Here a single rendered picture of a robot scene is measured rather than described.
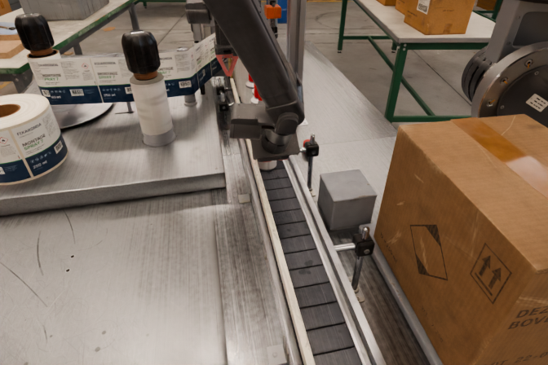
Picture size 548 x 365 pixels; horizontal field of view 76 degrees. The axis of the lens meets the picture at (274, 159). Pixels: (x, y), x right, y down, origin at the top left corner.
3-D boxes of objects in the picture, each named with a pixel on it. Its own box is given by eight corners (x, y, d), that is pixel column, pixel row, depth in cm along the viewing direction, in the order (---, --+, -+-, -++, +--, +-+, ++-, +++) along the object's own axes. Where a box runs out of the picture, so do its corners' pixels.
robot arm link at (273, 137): (298, 134, 65) (298, 107, 67) (261, 132, 64) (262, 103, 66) (292, 147, 71) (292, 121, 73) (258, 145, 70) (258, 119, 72)
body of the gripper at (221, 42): (216, 54, 98) (214, 27, 93) (214, 44, 106) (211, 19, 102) (240, 54, 99) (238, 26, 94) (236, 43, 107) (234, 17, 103)
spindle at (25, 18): (51, 102, 119) (16, 10, 102) (80, 99, 120) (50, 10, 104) (43, 113, 111) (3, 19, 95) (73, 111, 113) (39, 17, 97)
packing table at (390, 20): (333, 50, 444) (339, -19, 399) (396, 50, 444) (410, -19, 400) (377, 144, 263) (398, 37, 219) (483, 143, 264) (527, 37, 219)
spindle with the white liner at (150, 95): (144, 132, 104) (119, 28, 87) (175, 129, 106) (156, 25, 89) (142, 148, 97) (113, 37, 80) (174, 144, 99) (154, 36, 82)
